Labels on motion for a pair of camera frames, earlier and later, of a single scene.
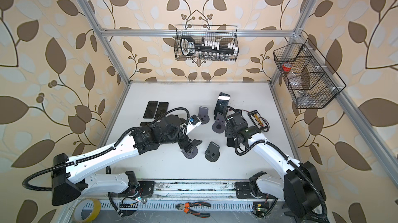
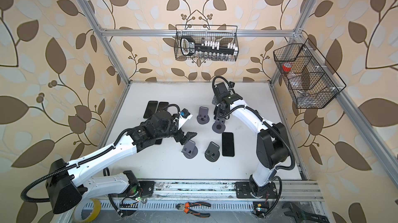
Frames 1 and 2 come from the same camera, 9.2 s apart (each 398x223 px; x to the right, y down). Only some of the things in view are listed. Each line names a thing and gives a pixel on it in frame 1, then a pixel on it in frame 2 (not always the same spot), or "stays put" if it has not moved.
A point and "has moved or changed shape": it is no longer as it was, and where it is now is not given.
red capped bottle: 286,67 stays put
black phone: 150,111 stays put
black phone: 230,142 has moved or changed shape
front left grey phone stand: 190,154 stays put
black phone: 162,109 stays put
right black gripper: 228,131 -> 216,101
